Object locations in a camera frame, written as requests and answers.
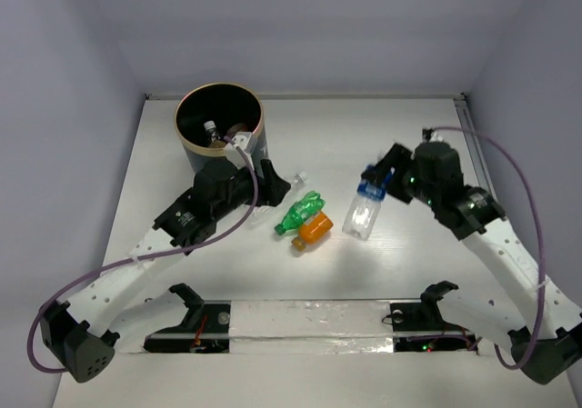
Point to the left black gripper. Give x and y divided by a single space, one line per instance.
265 181

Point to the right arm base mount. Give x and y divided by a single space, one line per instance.
419 328

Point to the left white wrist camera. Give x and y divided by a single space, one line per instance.
239 149

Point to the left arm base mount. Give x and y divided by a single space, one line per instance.
205 330

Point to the clear crushed plastic bottle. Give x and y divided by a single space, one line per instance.
215 139

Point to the green plastic bottle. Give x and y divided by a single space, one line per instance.
299 212

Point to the blue label water bottle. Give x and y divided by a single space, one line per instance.
364 209

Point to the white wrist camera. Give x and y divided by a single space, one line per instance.
430 135
239 149

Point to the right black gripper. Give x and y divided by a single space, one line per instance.
399 157

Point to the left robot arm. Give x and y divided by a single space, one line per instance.
77 323

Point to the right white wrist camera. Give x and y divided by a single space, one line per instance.
430 135

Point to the orange bottle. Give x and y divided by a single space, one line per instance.
236 128
312 231

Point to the clear plastic bottle white cap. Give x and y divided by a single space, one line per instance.
264 214

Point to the silver tape strip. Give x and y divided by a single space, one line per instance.
309 327

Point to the dark blue cylindrical bin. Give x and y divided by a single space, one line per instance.
225 104

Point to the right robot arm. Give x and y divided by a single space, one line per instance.
542 328

